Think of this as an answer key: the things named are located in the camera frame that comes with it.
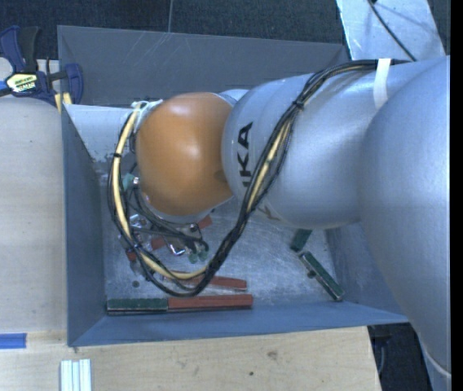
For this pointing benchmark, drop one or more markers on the pale wood board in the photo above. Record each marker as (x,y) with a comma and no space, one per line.
(23,218)

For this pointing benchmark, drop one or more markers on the dark green flat block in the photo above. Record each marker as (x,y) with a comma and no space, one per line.
(322,276)
(138,304)
(301,239)

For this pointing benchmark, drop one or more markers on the grey metal bin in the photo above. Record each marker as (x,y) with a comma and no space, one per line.
(182,61)

